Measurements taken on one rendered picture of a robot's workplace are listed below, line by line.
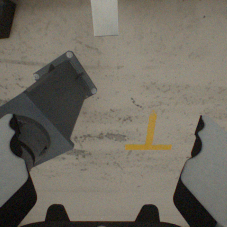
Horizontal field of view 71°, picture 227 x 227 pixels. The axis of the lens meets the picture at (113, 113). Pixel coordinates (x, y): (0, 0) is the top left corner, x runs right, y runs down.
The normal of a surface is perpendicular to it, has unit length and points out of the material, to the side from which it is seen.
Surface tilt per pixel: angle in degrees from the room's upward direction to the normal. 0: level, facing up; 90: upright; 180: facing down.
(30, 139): 70
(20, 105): 0
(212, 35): 0
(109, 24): 0
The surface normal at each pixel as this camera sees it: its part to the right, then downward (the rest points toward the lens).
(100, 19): 0.00, 0.49
